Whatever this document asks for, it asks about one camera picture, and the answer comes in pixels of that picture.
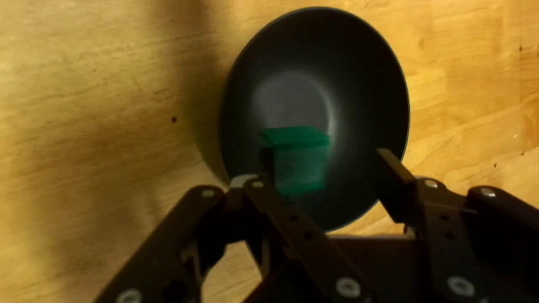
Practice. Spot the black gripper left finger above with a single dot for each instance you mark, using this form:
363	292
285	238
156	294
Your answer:
264	247

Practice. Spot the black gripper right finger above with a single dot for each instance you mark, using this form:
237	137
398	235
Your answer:
449	236

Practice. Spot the green cube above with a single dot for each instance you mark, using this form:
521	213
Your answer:
297	161

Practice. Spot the black bowl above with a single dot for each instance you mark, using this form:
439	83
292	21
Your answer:
348	107

